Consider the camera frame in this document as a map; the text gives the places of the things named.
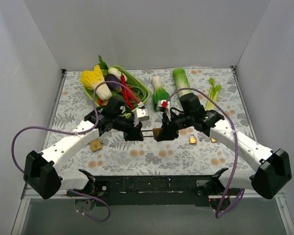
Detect red chili pepper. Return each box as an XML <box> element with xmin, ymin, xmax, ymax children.
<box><xmin>122</xmin><ymin>87</ymin><xmax>134</xmax><ymax>110</ymax></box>
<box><xmin>121</xmin><ymin>75</ymin><xmax>140</xmax><ymax>104</ymax></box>

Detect green napa cabbage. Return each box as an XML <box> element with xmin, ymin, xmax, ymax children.
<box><xmin>172</xmin><ymin>68</ymin><xmax>192</xmax><ymax>98</ymax></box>

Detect bok choy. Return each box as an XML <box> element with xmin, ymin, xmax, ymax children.
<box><xmin>151</xmin><ymin>76</ymin><xmax>170</xmax><ymax>112</ymax></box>

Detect celery stalk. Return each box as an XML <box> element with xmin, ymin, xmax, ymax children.
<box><xmin>205</xmin><ymin>77</ymin><xmax>222</xmax><ymax>110</ymax></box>

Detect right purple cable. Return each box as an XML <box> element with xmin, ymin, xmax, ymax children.
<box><xmin>165</xmin><ymin>88</ymin><xmax>245</xmax><ymax>219</ymax></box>

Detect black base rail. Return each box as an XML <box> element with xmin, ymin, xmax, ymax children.
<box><xmin>66</xmin><ymin>175</ymin><xmax>243</xmax><ymax>206</ymax></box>

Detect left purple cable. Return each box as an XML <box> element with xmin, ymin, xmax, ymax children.
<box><xmin>11</xmin><ymin>81</ymin><xmax>145</xmax><ymax>222</ymax></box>

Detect green plastic basket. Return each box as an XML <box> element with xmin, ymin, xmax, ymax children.
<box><xmin>80</xmin><ymin>61</ymin><xmax>150</xmax><ymax>109</ymax></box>

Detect purple eggplant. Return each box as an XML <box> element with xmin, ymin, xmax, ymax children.
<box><xmin>105</xmin><ymin>73</ymin><xmax>123</xmax><ymax>93</ymax></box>

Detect brass padlock long shackle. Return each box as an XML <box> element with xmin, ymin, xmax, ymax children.
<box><xmin>142</xmin><ymin>128</ymin><xmax>162</xmax><ymax>141</ymax></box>

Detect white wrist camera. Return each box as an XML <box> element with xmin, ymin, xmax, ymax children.
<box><xmin>157</xmin><ymin>100</ymin><xmax>171</xmax><ymax>116</ymax></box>
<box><xmin>133</xmin><ymin>106</ymin><xmax>149</xmax><ymax>123</ymax></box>

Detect green long beans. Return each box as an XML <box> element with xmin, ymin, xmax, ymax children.
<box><xmin>118</xmin><ymin>68</ymin><xmax>150</xmax><ymax>103</ymax></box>

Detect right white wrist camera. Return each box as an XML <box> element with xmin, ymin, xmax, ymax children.
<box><xmin>157</xmin><ymin>100</ymin><xmax>171</xmax><ymax>116</ymax></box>

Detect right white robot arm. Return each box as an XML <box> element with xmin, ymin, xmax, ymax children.
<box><xmin>153</xmin><ymin>93</ymin><xmax>292</xmax><ymax>199</ymax></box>

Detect tiny brass padlock with key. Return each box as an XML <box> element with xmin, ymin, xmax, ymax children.
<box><xmin>211</xmin><ymin>138</ymin><xmax>218</xmax><ymax>143</ymax></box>

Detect small brass padlock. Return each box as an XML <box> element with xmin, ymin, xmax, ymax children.
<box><xmin>189</xmin><ymin>134</ymin><xmax>197</xmax><ymax>144</ymax></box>

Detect green leafy herb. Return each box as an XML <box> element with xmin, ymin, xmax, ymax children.
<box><xmin>98</xmin><ymin>55</ymin><xmax>109</xmax><ymax>70</ymax></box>

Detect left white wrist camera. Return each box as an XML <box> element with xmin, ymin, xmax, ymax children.
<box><xmin>133</xmin><ymin>106</ymin><xmax>149</xmax><ymax>123</ymax></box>

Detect purple cable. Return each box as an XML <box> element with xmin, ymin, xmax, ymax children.
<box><xmin>165</xmin><ymin>88</ymin><xmax>245</xmax><ymax>219</ymax></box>
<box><xmin>11</xmin><ymin>81</ymin><xmax>145</xmax><ymax>222</ymax></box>

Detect yellow napa cabbage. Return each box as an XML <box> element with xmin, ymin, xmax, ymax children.
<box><xmin>80</xmin><ymin>65</ymin><xmax>112</xmax><ymax>101</ymax></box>

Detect white radish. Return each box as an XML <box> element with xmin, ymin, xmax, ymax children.
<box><xmin>108</xmin><ymin>67</ymin><xmax>122</xmax><ymax>76</ymax></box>

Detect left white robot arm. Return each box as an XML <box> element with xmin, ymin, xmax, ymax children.
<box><xmin>24</xmin><ymin>97</ymin><xmax>149</xmax><ymax>199</ymax></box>

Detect large brass padlock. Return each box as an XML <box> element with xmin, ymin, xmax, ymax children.
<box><xmin>90</xmin><ymin>139</ymin><xmax>102</xmax><ymax>152</ymax></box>

